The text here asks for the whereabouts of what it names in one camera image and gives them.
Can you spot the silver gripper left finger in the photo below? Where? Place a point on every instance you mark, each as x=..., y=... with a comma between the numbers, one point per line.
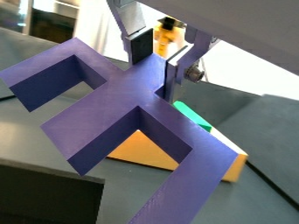
x=136, y=35

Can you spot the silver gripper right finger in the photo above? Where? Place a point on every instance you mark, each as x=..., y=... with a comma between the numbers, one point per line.
x=200, y=42

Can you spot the purple three-legged block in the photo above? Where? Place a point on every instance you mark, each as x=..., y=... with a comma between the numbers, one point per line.
x=122, y=104

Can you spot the yellow slotted board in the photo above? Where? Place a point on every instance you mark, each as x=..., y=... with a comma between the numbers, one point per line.
x=140, y=151

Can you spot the black angled fixture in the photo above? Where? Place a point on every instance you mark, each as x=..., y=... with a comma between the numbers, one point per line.
x=38, y=195

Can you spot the yellow background stand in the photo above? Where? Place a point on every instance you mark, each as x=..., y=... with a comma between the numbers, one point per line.
x=168, y=36

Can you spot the green rectangular bar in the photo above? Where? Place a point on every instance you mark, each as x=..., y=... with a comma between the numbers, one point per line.
x=192, y=115

